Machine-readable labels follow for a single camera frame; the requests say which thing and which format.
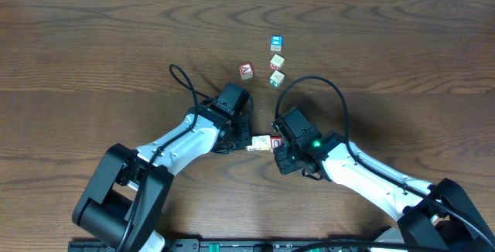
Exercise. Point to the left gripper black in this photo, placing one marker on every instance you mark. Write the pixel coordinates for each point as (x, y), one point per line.
(244, 138)

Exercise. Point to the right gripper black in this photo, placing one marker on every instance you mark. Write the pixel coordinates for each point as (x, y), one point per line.
(284, 165)

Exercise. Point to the red U wooden block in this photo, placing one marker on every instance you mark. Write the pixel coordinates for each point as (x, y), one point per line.
(276, 142)

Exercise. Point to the cream wooden block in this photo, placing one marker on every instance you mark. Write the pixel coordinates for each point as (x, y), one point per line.
(264, 142)

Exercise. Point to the cream block with yellow side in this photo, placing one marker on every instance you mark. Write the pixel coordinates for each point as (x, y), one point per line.
(254, 144)

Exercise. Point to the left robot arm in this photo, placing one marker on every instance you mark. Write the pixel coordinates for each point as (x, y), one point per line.
(123, 200)

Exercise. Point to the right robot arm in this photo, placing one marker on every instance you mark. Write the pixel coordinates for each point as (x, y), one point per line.
(440, 216)

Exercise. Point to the red A wooden block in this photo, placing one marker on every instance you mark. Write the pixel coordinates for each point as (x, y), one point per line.
(246, 71)

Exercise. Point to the green J wooden block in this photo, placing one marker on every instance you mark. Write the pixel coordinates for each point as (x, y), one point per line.
(277, 78)

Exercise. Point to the red M wooden block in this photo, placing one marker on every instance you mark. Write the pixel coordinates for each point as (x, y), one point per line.
(277, 62)

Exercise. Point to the blue-top wooden block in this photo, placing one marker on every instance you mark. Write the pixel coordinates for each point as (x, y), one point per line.
(276, 43)

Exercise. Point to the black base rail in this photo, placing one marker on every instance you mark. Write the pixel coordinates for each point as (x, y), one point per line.
(195, 245)

